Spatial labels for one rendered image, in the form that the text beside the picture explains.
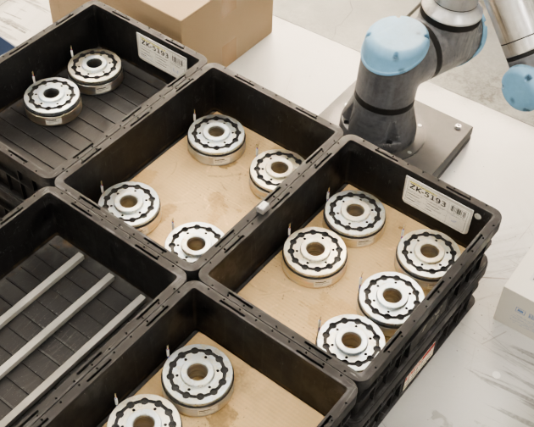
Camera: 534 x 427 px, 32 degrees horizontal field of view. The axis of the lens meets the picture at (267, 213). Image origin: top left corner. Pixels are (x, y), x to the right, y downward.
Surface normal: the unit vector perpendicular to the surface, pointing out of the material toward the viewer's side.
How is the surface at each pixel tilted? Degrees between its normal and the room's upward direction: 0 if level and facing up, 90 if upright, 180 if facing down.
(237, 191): 0
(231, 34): 90
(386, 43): 4
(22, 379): 0
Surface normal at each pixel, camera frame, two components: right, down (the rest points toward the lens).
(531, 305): -0.58, 0.59
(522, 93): -0.78, 0.40
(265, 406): 0.03, -0.67
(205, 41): 0.79, 0.47
